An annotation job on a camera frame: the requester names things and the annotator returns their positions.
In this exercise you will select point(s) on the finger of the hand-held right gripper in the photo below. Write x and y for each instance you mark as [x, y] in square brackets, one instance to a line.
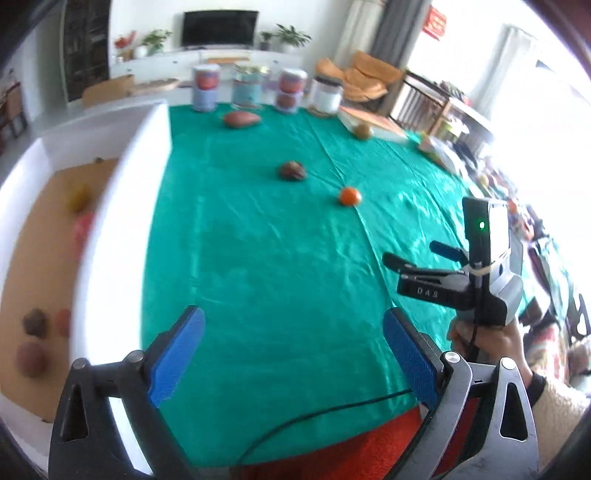
[445, 251]
[401, 265]

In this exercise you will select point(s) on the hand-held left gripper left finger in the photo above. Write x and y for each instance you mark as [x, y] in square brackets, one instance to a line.
[178, 355]

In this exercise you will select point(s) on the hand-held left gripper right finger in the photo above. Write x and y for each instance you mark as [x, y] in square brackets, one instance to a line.
[411, 355]

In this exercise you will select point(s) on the dark orange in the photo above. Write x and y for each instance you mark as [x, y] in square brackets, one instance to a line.
[32, 361]

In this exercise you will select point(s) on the white box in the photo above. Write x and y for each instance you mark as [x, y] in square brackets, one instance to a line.
[124, 207]

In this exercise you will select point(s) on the red apple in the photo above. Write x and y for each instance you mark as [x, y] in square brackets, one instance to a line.
[83, 229]

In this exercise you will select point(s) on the yellow-green pear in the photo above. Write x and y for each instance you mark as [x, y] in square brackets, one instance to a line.
[78, 196]

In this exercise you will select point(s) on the person's right forearm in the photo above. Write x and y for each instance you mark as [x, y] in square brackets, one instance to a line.
[554, 406]

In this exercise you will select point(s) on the person's right hand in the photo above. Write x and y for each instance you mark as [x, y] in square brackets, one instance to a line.
[501, 344]

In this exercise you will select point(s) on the red clothing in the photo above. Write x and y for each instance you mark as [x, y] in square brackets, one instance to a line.
[351, 452]

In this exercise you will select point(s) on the patterned blanket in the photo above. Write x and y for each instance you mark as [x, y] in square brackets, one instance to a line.
[568, 355]

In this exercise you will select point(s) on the green tablecloth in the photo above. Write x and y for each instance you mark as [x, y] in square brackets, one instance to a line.
[277, 254]

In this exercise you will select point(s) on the white cutting board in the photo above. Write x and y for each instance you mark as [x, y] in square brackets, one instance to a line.
[383, 127]

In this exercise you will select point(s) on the kiwi on table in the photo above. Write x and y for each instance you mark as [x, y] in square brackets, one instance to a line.
[363, 131]

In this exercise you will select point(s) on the dark brown round fruit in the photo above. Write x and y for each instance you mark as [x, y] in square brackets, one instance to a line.
[34, 321]
[292, 170]

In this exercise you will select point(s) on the white jar with clear lid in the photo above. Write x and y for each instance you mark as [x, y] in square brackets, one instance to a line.
[326, 94]

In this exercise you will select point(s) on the white sheer curtain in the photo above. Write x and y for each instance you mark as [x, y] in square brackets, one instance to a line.
[517, 60]

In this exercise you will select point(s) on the sweet potato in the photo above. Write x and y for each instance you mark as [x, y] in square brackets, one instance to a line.
[242, 120]

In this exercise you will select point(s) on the grey curtain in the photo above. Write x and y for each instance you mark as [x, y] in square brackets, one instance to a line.
[392, 32]

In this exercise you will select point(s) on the glass jar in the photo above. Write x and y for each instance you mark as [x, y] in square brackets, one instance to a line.
[247, 87]

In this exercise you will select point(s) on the beige curtain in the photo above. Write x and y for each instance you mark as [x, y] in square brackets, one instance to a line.
[358, 27]

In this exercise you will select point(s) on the large green potted plant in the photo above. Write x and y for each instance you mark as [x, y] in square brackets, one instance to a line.
[291, 37]

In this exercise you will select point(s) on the small green potted plant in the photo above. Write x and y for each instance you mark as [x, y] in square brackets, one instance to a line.
[265, 39]

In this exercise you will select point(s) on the wooden tray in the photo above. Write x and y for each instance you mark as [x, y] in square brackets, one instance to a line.
[154, 85]

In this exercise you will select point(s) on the white television cabinet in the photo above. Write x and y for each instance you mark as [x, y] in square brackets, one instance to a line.
[184, 60]

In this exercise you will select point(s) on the black television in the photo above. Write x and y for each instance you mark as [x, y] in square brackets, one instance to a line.
[219, 28]

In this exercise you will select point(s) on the leafy potted plant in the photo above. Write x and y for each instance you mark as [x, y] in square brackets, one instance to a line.
[154, 41]

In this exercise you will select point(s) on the red flower bouquet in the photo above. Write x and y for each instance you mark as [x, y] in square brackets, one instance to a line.
[124, 44]

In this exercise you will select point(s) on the dark bookshelf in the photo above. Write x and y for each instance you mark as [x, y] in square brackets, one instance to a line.
[85, 46]

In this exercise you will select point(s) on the red wall poster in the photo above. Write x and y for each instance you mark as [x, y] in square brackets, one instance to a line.
[436, 23]

